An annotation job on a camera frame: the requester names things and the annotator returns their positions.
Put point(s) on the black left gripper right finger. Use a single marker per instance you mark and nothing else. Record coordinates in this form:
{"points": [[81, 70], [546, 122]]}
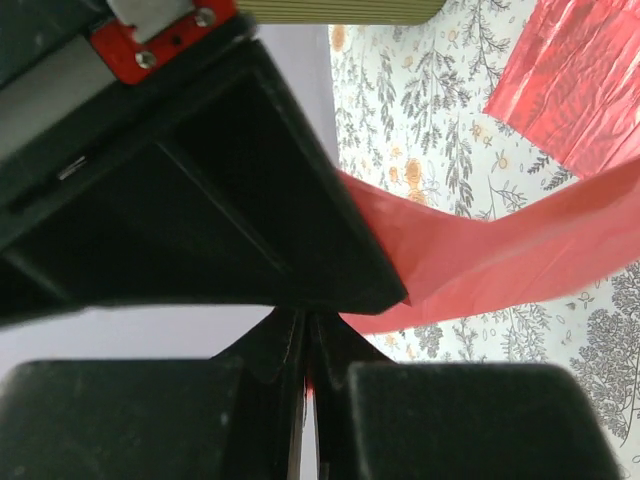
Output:
{"points": [[379, 419]]}

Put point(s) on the red torn trash bag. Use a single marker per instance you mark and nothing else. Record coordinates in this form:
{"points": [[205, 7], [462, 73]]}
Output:
{"points": [[571, 84]]}

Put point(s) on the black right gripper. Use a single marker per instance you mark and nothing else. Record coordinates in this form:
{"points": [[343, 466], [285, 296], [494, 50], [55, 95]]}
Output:
{"points": [[132, 38]]}

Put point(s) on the floral patterned table mat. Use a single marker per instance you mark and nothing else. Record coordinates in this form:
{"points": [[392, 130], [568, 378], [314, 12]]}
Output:
{"points": [[409, 112]]}

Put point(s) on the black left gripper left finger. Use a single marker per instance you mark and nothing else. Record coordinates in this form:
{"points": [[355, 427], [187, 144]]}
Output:
{"points": [[237, 415]]}

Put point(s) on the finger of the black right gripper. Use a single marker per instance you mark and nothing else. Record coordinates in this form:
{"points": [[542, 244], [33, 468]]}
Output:
{"points": [[205, 184]]}

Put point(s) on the green plastic trash bin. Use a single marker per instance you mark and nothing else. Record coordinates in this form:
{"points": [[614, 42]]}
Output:
{"points": [[348, 12]]}

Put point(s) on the red trash bag roll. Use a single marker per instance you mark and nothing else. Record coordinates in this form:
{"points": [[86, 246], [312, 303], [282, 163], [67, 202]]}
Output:
{"points": [[453, 267]]}

